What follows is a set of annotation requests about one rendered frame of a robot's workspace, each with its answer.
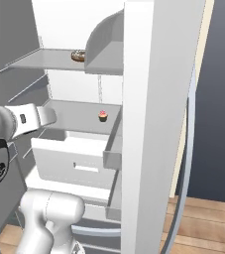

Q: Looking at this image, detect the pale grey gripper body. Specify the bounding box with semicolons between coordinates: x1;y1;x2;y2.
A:
36;106;57;129

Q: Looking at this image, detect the grey fridge shelf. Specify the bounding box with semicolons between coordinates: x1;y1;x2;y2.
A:
0;47;87;72
39;99;123;136

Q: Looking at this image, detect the white fridge drawer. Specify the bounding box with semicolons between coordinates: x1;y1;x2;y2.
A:
30;129;118;191

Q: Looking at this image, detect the pink-topped dark cupcake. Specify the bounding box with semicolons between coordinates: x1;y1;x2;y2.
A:
98;110;109;123

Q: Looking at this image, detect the brown frosted donut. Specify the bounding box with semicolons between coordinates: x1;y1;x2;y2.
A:
70;50;86;63

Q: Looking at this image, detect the white fridge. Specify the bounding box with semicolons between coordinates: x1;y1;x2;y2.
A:
0;0;208;254

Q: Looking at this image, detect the white fridge door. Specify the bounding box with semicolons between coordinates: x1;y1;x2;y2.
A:
120;0;207;254

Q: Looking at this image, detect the cream fridge housing panel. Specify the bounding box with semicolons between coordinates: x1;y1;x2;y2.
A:
169;0;215;199

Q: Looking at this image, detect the grey curved door bin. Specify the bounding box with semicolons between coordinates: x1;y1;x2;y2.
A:
83;9;125;76

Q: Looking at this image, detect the grey-blue freezer drawer handle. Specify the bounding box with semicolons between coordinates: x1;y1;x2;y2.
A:
70;224;122;238

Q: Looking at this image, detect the grey-blue curved door handle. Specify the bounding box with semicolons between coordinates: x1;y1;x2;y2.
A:
174;64;197;254

